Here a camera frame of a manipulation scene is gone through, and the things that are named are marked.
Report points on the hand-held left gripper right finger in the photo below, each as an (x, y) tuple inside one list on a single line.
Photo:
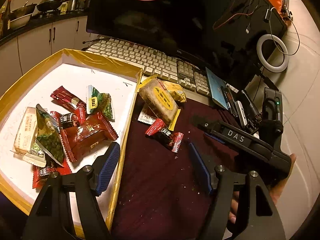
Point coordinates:
[(200, 167)]

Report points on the dark sauce bottle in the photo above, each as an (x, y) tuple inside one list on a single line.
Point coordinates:
[(7, 15)]

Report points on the black red marker pen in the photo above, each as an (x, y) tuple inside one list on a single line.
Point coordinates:
[(232, 101)]

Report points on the black camera gimbal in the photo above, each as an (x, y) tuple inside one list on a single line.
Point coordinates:
[(271, 110)]

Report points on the beige biscuit packet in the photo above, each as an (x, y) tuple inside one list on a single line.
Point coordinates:
[(25, 130)]

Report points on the maroon table cloth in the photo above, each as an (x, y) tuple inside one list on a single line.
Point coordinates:
[(155, 180)]

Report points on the white packet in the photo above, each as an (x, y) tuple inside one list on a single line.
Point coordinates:
[(145, 116)]

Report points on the black computer monitor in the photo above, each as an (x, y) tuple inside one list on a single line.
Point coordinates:
[(155, 17)]

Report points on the white kitchen base cabinet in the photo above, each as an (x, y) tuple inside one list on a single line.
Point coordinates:
[(37, 42)]

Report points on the blue paper booklet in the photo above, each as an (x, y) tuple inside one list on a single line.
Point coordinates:
[(216, 87)]

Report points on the large red pastry packet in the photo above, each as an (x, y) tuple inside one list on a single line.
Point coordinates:
[(86, 135)]

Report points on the beige computer keyboard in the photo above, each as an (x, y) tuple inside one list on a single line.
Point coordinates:
[(150, 57)]

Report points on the dark red candy packet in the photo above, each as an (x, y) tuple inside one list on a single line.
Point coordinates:
[(67, 100)]

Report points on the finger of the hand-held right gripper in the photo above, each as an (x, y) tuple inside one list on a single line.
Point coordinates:
[(215, 138), (206, 125)]

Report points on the steel kettle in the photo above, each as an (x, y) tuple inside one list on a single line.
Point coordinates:
[(72, 4)]

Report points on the yellow snack packet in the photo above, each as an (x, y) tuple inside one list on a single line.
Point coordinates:
[(176, 91)]

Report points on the yellow cardboard box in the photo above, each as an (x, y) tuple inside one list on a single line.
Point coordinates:
[(95, 80)]

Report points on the steel bowl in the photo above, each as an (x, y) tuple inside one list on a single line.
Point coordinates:
[(20, 21)]

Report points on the steel wok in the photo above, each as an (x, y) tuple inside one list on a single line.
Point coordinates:
[(50, 2)]

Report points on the clear cracker packet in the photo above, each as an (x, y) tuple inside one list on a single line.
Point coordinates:
[(157, 102)]

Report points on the person's right hand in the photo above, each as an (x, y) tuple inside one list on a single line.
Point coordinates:
[(285, 180)]

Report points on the white power bank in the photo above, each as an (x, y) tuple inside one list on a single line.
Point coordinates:
[(242, 113)]

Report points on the red black candy packet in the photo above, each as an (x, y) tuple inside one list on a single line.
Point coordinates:
[(68, 118), (47, 173), (165, 137)]

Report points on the black computer case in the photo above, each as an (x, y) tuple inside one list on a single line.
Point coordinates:
[(262, 37)]

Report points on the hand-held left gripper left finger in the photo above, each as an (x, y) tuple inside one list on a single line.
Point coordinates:
[(107, 170)]

